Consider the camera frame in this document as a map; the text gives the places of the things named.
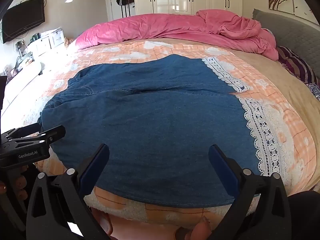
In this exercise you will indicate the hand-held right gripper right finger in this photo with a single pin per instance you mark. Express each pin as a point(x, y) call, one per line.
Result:
point(222, 170)

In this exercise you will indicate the person's left hand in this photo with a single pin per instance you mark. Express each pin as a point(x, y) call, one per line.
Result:
point(18, 180)

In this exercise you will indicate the person's right hand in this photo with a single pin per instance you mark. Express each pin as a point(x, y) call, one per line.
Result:
point(150, 227)

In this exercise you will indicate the black flat television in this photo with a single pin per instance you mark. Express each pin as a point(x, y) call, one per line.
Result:
point(23, 20)

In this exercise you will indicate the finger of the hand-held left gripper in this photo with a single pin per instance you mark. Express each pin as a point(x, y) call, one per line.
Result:
point(22, 131)
point(53, 133)

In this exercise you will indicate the white round table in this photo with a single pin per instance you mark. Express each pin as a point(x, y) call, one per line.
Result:
point(27, 72)

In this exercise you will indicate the orange fleece blanket bear print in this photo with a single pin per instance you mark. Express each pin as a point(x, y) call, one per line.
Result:
point(292, 140)

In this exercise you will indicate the pink duvet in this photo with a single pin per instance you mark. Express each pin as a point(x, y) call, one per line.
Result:
point(155, 27)

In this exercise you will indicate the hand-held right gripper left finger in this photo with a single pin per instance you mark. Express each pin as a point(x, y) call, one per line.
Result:
point(96, 163)

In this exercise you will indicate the grey sofa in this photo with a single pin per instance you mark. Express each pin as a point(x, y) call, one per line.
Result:
point(287, 30)

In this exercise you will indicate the blue denim pants lace trim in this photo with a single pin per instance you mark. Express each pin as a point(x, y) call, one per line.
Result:
point(150, 130)

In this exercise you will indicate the blue patterned pillow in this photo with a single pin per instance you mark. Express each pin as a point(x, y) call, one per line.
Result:
point(314, 88)

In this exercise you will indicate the purple striped pillow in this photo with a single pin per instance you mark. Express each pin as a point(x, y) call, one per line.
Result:
point(297, 65)

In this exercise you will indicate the white drawer cabinet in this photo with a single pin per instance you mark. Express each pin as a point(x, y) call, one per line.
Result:
point(50, 41)

